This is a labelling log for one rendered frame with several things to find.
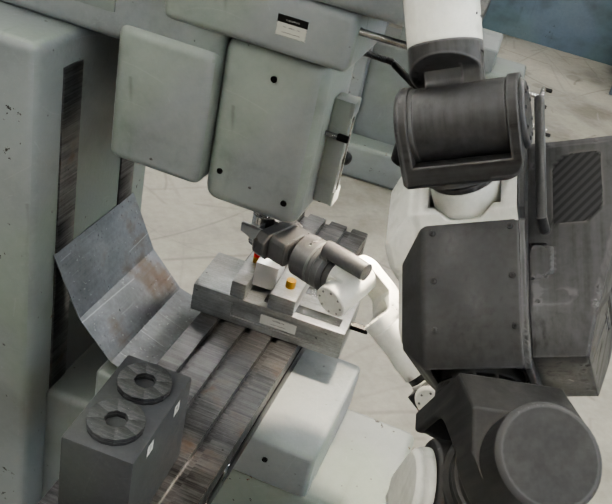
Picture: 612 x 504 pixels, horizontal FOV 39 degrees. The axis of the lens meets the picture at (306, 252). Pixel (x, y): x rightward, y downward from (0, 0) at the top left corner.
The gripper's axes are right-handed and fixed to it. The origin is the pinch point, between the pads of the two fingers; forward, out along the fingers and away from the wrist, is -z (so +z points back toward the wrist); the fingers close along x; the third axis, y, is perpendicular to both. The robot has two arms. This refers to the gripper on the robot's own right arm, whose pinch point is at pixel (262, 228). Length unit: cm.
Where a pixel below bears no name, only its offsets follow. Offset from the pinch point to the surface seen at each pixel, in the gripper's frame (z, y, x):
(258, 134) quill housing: 2.9, -24.1, 9.7
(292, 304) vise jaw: 5.9, 18.4, -7.5
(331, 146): 10.7, -22.5, -1.9
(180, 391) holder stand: 17.9, 10.0, 36.7
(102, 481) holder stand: 21, 16, 55
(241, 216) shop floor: -141, 122, -163
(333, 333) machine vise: 15.1, 22.3, -11.6
